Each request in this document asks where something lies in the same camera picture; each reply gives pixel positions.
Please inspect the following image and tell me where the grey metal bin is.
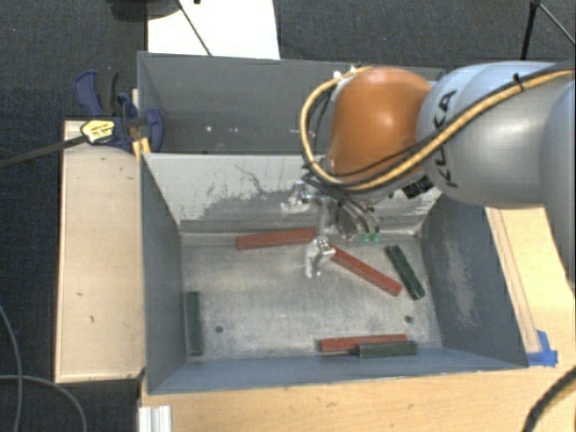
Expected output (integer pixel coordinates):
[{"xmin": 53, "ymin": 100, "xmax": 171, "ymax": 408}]
[{"xmin": 135, "ymin": 50, "xmax": 530, "ymax": 396}]

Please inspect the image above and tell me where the black cylinder on white bracket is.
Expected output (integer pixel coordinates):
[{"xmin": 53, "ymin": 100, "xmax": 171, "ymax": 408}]
[{"xmin": 400, "ymin": 174, "xmax": 429, "ymax": 200}]

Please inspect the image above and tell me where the red-brown flat block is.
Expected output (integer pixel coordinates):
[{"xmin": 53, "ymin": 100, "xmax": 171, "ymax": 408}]
[
  {"xmin": 329, "ymin": 245, "xmax": 403, "ymax": 298},
  {"xmin": 234, "ymin": 227, "xmax": 319, "ymax": 252},
  {"xmin": 316, "ymin": 333, "xmax": 409, "ymax": 355}
]

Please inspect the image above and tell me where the pale wood flat board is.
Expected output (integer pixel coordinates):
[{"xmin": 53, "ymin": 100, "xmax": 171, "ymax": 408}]
[{"xmin": 53, "ymin": 119, "xmax": 148, "ymax": 384}]

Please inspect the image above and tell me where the dark green flat block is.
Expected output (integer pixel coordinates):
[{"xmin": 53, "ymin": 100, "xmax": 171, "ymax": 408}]
[
  {"xmin": 384, "ymin": 244, "xmax": 427, "ymax": 302},
  {"xmin": 184, "ymin": 290, "xmax": 205, "ymax": 357},
  {"xmin": 355, "ymin": 340, "xmax": 419, "ymax": 360}
]

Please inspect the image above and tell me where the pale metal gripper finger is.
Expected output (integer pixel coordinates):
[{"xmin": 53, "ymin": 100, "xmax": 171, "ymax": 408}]
[
  {"xmin": 280, "ymin": 180, "xmax": 315, "ymax": 215},
  {"xmin": 304, "ymin": 236, "xmax": 338, "ymax": 280}
]

